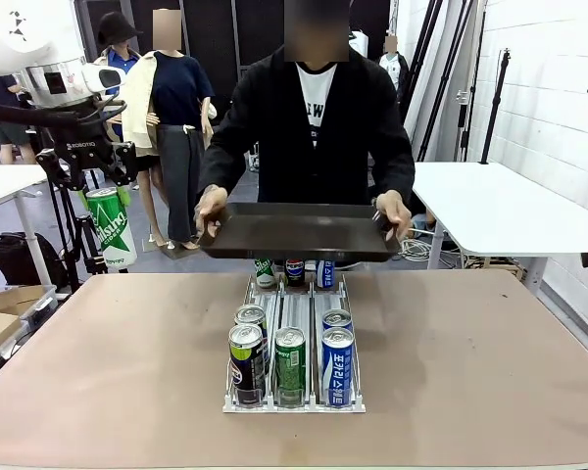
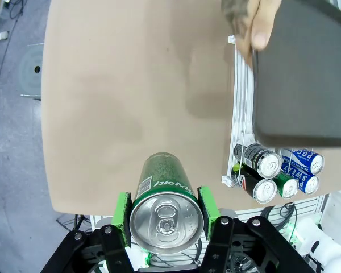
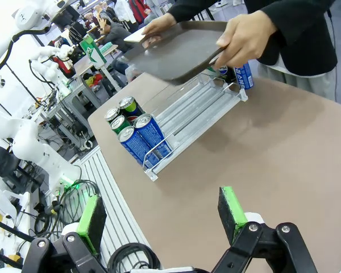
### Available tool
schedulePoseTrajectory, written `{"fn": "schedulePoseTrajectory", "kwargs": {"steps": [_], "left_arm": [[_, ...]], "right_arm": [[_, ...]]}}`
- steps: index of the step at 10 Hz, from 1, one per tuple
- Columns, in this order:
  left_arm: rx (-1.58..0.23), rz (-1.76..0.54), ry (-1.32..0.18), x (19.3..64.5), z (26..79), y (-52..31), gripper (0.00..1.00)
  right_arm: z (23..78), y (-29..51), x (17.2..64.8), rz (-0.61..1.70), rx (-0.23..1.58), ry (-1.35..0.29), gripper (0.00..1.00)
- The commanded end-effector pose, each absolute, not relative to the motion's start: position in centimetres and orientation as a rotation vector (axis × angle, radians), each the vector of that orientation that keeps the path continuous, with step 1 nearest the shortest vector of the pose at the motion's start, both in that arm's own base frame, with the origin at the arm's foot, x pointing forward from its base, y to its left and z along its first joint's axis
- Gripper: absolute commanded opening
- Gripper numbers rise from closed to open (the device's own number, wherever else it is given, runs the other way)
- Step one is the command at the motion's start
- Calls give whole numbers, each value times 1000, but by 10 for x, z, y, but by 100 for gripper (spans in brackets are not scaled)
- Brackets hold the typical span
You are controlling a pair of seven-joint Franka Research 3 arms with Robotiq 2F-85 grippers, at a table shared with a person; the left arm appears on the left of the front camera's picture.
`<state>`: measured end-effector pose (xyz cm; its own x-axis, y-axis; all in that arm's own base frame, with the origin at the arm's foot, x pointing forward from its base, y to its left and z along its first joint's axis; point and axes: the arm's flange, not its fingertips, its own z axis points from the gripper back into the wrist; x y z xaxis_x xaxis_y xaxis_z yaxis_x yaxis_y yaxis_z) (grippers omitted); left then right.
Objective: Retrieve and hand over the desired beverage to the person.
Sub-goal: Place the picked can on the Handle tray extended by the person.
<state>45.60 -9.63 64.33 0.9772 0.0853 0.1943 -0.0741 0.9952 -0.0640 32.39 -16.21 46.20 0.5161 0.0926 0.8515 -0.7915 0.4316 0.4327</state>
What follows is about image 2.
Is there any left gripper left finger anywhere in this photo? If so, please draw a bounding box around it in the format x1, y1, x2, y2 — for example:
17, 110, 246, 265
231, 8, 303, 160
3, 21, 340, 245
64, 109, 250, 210
41, 192, 138, 273

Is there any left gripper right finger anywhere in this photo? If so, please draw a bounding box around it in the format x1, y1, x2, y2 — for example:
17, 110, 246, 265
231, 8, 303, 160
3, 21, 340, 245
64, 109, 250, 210
197, 185, 317, 273

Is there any green Chilsung cider can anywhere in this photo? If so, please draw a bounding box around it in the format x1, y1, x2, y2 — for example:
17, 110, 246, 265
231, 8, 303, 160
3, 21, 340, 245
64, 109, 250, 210
272, 170, 300, 200
129, 152, 205, 255

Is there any black plastic serving tray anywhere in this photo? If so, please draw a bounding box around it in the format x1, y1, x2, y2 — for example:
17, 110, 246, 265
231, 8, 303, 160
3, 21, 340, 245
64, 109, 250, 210
251, 0, 341, 149

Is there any person's right hand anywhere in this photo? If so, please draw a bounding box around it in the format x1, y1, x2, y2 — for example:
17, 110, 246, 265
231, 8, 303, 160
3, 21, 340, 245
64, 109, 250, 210
236, 0, 282, 65

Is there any white slotted base panel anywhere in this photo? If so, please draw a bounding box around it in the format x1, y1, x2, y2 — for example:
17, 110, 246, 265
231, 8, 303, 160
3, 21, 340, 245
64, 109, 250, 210
89, 193, 330, 231

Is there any black lime Pepsi can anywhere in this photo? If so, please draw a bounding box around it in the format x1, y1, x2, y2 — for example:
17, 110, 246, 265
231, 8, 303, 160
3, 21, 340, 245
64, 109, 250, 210
231, 162, 278, 205
233, 143, 283, 180

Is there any blue Pocari Sweat can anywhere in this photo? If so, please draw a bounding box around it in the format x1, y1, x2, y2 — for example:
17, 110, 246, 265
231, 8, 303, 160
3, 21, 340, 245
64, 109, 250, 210
280, 163, 321, 196
281, 148, 326, 176

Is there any white can dispenser rack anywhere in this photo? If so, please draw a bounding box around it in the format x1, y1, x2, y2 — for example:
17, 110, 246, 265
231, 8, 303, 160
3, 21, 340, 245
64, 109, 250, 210
221, 34, 325, 189

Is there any round glass floor base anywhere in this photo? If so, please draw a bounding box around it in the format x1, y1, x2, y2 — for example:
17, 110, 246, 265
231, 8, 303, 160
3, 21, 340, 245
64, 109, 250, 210
18, 43, 45, 101

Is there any black cable bundle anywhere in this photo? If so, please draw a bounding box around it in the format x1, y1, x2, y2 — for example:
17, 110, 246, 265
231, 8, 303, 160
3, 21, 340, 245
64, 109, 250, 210
260, 201, 298, 237

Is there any thin black floor cable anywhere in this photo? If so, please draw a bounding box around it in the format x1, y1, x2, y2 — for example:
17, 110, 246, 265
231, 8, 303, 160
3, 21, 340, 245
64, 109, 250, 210
0, 0, 24, 84

